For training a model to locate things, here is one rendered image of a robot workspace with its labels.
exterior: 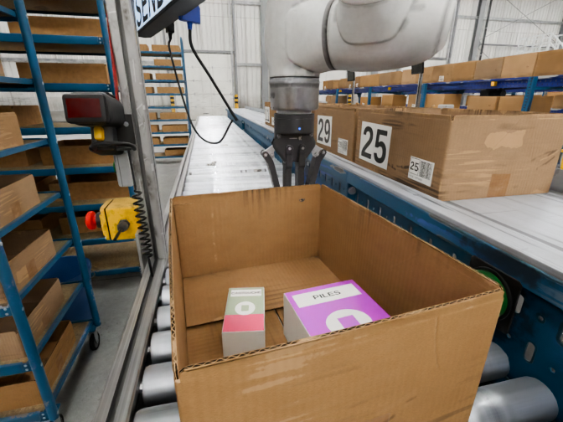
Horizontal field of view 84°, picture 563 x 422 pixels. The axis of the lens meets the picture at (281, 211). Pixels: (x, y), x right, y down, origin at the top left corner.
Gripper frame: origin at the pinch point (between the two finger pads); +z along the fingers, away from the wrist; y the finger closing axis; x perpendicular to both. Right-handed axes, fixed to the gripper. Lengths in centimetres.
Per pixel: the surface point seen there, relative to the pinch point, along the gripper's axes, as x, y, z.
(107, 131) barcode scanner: -2.7, 32.9, -17.4
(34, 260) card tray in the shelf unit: -47, 74, 27
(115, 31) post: -7.6, 30.1, -33.6
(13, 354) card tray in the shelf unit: -31, 77, 50
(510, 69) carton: -408, -482, -65
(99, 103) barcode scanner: 2.9, 31.8, -22.0
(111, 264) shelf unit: -126, 78, 71
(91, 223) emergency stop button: -7.9, 40.4, 1.3
